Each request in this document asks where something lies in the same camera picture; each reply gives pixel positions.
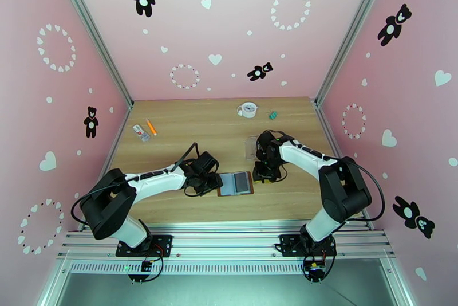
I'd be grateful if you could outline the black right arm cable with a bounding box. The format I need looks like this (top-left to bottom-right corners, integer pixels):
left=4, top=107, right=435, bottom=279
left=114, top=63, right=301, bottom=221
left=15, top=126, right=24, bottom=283
left=343, top=159, right=386, bottom=225

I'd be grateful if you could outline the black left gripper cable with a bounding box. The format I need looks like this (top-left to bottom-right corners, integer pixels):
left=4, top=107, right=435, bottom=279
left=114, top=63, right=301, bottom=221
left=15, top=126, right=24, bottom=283
left=174, top=142, right=199, bottom=170

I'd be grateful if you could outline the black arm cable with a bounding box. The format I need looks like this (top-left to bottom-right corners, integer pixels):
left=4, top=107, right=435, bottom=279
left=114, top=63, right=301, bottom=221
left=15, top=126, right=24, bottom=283
left=70, top=174, right=137, bottom=227
left=343, top=159, right=386, bottom=225

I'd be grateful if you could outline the clear plastic packet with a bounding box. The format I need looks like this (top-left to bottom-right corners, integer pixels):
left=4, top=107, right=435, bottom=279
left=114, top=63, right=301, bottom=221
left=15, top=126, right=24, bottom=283
left=132, top=124, right=151, bottom=143

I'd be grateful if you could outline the dark grey credit card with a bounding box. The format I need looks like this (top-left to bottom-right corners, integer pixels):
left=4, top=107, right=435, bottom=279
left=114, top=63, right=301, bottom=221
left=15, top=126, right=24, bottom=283
left=233, top=172, right=250, bottom=193

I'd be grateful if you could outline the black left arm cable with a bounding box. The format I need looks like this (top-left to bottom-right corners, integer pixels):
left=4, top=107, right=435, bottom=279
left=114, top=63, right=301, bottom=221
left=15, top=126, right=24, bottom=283
left=70, top=174, right=137, bottom=227

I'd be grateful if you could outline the aluminium rail platform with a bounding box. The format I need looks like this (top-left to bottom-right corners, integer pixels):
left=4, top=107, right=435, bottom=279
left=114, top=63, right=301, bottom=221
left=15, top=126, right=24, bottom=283
left=57, top=221, right=396, bottom=261

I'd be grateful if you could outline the white round alarm clock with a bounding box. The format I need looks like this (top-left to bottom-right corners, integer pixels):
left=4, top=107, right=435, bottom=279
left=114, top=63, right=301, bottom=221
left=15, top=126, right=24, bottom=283
left=236, top=101, right=259, bottom=119

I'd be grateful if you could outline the brown leather card holder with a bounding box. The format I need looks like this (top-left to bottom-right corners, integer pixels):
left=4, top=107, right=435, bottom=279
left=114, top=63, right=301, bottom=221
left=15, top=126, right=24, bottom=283
left=217, top=171, right=255, bottom=197

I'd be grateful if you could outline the clear acrylic card box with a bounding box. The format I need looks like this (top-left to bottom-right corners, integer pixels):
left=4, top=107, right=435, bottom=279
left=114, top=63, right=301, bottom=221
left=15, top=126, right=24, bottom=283
left=244, top=136, right=259, bottom=163

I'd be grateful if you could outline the vented metal strip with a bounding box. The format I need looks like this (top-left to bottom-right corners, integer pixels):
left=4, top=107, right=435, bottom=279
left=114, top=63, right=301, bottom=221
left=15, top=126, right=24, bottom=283
left=68, top=260, right=309, bottom=276

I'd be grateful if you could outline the aluminium frame post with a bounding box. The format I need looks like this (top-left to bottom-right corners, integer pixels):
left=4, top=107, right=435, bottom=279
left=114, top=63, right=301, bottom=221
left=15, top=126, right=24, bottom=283
left=48, top=0, right=134, bottom=109
left=314, top=0, right=396, bottom=107

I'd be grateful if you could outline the aluminium table side rail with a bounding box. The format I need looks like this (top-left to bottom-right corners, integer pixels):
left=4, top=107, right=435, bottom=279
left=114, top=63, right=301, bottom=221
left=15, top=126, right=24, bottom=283
left=314, top=104, right=376, bottom=232
left=77, top=108, right=134, bottom=232

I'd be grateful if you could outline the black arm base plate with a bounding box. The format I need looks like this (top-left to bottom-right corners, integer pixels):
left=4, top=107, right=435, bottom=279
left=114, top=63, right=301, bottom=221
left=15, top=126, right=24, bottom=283
left=115, top=234, right=173, bottom=257
left=279, top=234, right=338, bottom=257

